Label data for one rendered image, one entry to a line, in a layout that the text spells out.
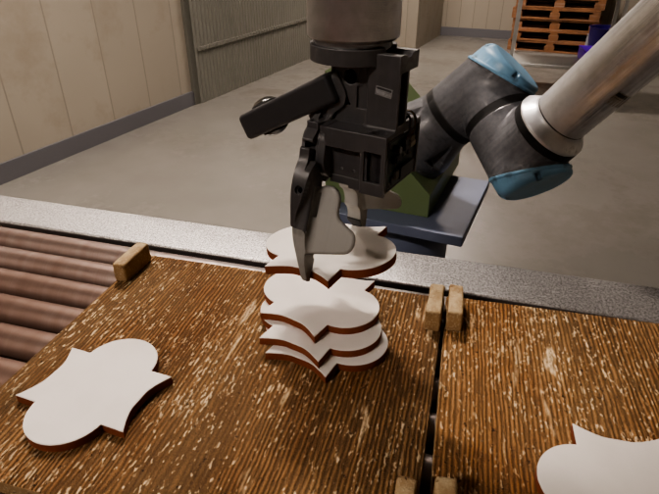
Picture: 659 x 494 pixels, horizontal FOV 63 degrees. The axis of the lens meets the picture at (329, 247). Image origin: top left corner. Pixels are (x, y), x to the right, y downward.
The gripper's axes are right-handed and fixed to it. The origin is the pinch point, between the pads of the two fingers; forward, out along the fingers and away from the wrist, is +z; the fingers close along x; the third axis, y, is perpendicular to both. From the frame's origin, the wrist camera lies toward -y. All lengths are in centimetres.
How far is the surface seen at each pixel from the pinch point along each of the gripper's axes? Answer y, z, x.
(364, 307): 3.3, 7.7, 2.0
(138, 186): -227, 106, 158
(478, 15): -224, 77, 805
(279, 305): -4.9, 7.7, -2.4
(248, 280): -13.7, 10.8, 3.1
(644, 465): 31.6, 9.3, -2.9
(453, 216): -1.2, 17.3, 46.9
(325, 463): 8.8, 10.5, -15.4
